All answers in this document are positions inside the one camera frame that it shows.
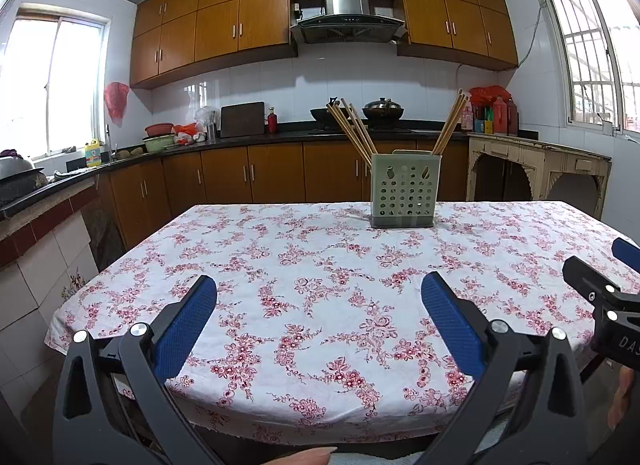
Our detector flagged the wall cable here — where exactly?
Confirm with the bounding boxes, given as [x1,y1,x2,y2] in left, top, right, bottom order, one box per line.
[517,2,543,66]

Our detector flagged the wooden upper wall cabinets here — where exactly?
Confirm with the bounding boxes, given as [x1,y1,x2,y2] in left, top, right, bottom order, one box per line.
[130,0,519,90]

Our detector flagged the large red bottle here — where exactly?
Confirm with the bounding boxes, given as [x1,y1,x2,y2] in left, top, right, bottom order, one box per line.
[492,99,510,135]

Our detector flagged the green perforated chopstick holder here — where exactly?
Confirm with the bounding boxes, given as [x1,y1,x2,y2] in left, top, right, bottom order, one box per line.
[370,149,442,229]

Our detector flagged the dark cutting board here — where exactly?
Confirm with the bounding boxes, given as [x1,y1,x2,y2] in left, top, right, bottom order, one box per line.
[220,102,266,139]

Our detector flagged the grey cooking pot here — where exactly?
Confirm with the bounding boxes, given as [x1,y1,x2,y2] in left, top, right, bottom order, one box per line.
[0,149,48,203]

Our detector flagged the wooden lower kitchen cabinets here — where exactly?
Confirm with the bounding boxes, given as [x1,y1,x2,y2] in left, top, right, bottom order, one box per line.
[95,139,471,251]

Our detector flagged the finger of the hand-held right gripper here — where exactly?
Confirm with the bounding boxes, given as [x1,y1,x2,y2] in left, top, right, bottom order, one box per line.
[562,255,627,307]
[612,237,640,272]

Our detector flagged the cream wooden side table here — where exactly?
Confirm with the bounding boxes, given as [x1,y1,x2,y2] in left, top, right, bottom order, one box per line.
[466,134,612,220]

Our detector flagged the red plastic bag on wall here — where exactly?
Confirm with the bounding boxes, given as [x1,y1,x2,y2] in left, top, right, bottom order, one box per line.
[103,82,130,121]

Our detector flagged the red and white plastic bag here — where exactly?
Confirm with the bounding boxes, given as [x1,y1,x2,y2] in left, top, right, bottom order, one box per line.
[172,123,203,145]

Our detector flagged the plain sliding window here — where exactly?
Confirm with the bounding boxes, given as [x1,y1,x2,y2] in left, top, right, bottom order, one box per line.
[0,5,113,158]

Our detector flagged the lidded black wok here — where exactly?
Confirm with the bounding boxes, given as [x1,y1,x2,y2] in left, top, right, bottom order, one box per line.
[362,98,404,122]

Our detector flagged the person's left hand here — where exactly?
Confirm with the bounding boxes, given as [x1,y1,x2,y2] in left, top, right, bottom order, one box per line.
[272,446,339,465]

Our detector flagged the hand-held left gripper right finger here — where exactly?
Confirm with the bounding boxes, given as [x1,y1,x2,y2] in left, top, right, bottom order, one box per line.
[415,271,591,465]

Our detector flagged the steel range hood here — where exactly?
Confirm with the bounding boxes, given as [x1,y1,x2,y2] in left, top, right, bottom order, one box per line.
[289,0,407,44]

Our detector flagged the clear plastic bag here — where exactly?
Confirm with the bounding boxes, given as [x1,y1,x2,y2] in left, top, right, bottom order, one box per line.
[194,106,218,133]

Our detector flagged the barred window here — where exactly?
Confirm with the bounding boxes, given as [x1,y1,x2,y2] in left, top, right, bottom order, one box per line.
[535,0,640,136]

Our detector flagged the person's right hand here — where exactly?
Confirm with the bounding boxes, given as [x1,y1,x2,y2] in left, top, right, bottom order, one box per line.
[607,365,637,431]

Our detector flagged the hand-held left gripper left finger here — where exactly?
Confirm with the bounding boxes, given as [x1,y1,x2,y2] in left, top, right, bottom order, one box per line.
[52,274,223,465]

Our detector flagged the black kitchen countertop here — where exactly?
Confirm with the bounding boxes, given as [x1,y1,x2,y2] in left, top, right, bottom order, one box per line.
[0,122,538,218]

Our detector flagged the red floral tablecloth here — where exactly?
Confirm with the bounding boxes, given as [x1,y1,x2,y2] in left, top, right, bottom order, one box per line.
[45,201,640,446]

